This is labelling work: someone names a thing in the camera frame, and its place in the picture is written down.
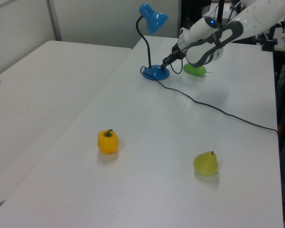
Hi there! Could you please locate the black vertical pole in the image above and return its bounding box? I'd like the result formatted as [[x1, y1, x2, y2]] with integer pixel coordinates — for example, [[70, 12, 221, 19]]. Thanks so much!
[[217, 0, 225, 23]]

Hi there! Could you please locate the blue gooseneck desk lamp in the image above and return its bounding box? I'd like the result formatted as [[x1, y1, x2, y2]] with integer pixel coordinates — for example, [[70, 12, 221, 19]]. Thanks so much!
[[135, 3, 171, 81]]

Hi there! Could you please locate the green toy cucumber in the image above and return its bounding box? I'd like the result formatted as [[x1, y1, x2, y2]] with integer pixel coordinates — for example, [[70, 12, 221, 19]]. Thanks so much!
[[182, 63, 213, 77]]

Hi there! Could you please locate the yellow toy bell pepper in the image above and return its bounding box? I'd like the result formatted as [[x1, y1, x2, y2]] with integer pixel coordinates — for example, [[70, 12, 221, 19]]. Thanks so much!
[[97, 129, 119, 155]]

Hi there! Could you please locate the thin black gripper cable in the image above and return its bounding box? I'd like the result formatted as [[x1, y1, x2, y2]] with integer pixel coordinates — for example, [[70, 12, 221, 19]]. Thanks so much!
[[170, 57, 184, 75]]

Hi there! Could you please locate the silver partition post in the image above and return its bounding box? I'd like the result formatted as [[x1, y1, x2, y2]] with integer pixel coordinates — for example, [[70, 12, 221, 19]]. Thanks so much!
[[46, 0, 63, 41]]

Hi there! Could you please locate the black lamp power cable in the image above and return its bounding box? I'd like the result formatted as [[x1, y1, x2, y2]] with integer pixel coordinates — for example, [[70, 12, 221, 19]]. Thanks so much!
[[140, 66, 279, 136]]

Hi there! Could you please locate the green toy pear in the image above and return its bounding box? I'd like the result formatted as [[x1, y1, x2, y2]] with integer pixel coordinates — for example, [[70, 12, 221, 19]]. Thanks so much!
[[193, 150, 219, 177]]

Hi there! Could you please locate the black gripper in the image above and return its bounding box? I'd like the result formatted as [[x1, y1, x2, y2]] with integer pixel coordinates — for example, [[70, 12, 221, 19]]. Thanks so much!
[[161, 42, 186, 70]]

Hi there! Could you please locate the black clamp stand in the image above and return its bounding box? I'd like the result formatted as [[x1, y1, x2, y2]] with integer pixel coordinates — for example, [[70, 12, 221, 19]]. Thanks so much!
[[261, 25, 280, 51]]

